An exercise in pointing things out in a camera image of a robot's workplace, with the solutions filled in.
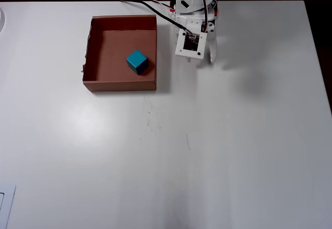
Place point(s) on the white flat device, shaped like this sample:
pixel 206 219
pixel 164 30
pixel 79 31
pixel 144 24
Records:
pixel 7 203

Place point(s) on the white round object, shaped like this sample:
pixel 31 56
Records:
pixel 2 20

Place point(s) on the blue cube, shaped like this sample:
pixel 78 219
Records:
pixel 135 59

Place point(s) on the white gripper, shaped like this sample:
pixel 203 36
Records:
pixel 213 48

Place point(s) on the brown cardboard box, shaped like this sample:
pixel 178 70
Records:
pixel 114 53

